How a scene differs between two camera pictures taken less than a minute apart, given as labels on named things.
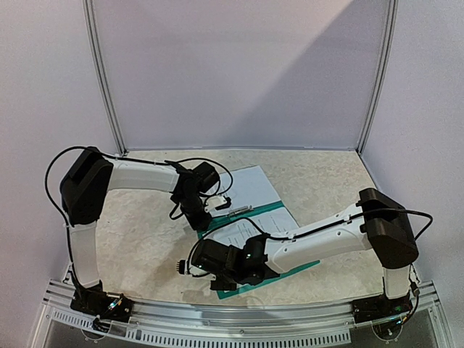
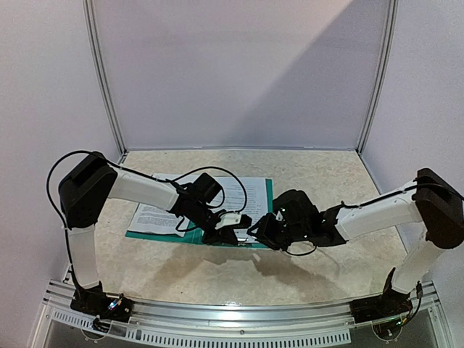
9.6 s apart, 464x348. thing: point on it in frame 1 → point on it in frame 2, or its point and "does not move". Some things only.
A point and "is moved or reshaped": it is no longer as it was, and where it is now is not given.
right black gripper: x=222 y=283 → x=269 y=228
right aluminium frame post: x=392 y=22 does not move
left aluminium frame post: x=93 y=39 does not move
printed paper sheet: x=237 y=233 is moved or reshaped
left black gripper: x=198 y=225 → x=225 y=233
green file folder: x=277 y=205 → x=194 y=234
